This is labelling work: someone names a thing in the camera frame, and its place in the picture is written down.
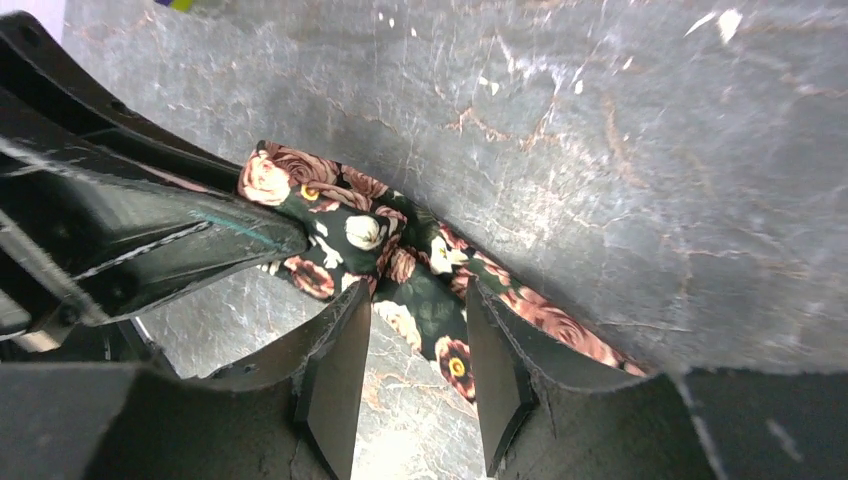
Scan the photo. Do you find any colourful toy block stack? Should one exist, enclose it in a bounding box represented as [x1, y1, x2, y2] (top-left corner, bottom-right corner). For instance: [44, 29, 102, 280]
[155, 0, 194, 12]

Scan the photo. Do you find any black pink floral tie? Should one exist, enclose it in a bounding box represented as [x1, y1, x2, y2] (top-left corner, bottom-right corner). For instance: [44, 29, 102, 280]
[237, 141, 640, 402]

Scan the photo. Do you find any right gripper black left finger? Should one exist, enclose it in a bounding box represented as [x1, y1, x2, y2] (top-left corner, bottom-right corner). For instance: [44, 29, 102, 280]
[1, 281, 371, 479]

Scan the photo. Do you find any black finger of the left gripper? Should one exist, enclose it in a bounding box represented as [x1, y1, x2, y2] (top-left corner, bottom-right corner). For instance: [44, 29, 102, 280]
[1, 136, 307, 352]
[1, 11, 240, 192]

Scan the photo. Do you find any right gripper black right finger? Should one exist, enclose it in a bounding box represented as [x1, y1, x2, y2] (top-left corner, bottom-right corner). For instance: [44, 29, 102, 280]
[466, 282, 847, 479]

